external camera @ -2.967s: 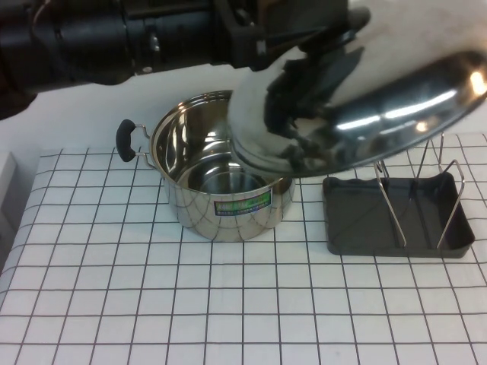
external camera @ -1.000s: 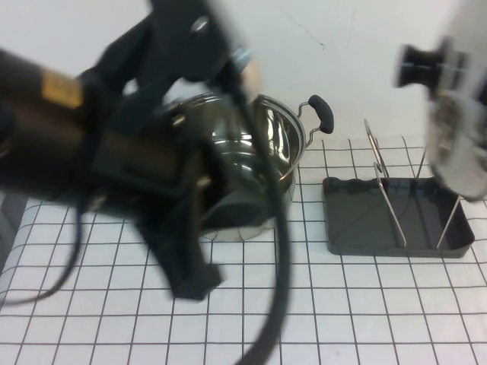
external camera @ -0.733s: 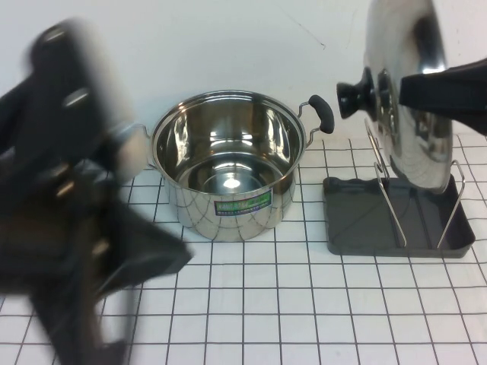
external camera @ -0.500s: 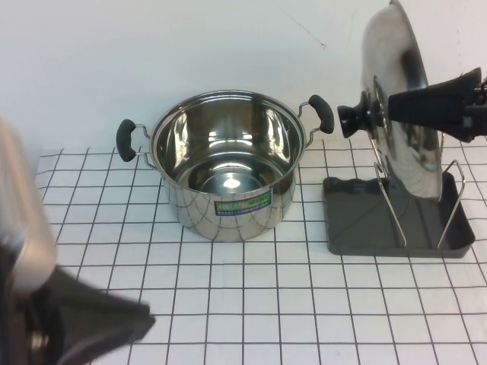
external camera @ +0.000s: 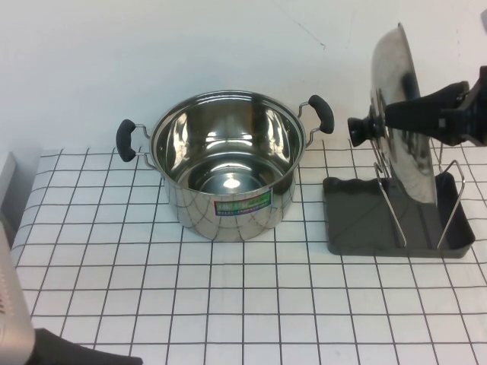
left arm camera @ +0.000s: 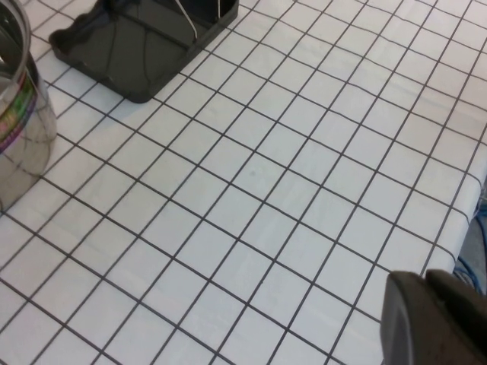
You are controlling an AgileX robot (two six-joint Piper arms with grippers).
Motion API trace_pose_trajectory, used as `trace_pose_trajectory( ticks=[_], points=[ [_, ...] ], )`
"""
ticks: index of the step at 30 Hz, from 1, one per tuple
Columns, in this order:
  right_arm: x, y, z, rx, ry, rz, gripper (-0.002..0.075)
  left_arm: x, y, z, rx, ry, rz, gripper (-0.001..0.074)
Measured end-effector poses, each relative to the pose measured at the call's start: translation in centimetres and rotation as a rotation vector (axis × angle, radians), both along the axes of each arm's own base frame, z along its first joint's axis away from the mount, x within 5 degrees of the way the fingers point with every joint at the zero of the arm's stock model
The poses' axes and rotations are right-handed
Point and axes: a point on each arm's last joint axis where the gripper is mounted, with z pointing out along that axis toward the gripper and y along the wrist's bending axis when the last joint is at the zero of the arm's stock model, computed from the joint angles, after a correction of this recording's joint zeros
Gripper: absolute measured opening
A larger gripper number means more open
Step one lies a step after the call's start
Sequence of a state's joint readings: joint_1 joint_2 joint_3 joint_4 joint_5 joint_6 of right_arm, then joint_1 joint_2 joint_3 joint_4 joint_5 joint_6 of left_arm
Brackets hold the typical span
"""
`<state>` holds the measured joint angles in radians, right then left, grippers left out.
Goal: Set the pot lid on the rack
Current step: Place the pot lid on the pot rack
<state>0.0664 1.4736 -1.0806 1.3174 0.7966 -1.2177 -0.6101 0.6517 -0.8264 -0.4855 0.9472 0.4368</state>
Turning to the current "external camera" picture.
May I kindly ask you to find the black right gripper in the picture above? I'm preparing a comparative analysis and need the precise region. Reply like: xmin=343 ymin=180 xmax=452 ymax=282
xmin=384 ymin=65 xmax=487 ymax=148

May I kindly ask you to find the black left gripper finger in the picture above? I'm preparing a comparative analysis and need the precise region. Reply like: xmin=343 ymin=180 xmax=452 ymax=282
xmin=32 ymin=328 xmax=145 ymax=365

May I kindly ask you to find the stainless steel pot lid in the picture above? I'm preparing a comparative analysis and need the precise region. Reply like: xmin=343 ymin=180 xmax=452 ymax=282
xmin=348 ymin=22 xmax=435 ymax=209

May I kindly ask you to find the stainless steel cooking pot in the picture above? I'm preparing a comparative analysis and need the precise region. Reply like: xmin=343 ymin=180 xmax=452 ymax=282
xmin=116 ymin=90 xmax=335 ymax=243

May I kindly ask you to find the white black grid tablecloth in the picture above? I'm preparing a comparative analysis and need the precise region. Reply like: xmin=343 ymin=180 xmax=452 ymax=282
xmin=0 ymin=131 xmax=487 ymax=365

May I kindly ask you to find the grey box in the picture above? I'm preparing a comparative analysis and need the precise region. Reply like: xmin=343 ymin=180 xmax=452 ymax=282
xmin=0 ymin=151 xmax=18 ymax=229

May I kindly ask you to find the black tray wire lid rack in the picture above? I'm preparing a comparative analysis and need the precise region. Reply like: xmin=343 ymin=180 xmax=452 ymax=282
xmin=322 ymin=140 xmax=476 ymax=260

